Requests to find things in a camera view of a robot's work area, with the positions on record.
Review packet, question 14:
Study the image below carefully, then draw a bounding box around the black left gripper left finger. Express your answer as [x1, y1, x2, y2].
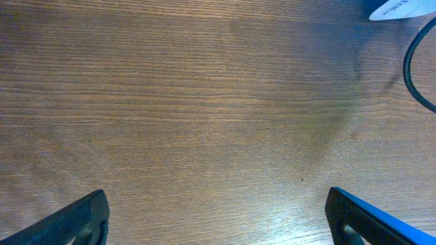
[1, 189, 110, 245]

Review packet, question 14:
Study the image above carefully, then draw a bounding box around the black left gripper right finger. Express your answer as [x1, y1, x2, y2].
[325, 187, 435, 245]

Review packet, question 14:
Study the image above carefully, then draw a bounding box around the white barcode scanner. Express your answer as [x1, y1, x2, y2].
[369, 0, 435, 21]

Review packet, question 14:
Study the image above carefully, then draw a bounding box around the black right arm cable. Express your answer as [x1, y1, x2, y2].
[402, 16, 436, 114]

